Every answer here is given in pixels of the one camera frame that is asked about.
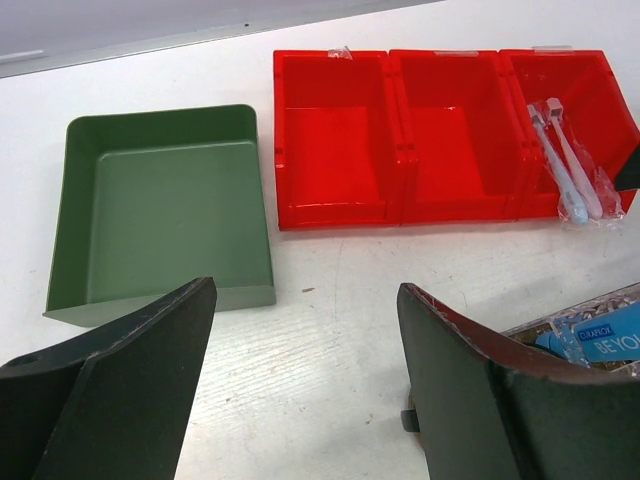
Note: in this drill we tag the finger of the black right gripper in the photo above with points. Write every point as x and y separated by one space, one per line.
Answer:
628 178

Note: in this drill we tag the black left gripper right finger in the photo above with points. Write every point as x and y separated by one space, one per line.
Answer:
490 407

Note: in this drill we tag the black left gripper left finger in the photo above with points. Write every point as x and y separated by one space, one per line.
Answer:
113 402

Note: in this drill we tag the clear acrylic toothbrush holder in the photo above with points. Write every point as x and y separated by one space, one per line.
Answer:
527 333

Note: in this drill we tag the blue white toothpaste tube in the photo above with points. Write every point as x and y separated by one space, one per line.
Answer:
610 337

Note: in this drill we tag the dark green mug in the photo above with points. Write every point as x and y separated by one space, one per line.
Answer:
409 417

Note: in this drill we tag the red compartment tray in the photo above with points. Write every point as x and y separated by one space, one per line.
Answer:
420 136

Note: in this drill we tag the green plastic bin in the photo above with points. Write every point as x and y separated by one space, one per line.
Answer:
153 200

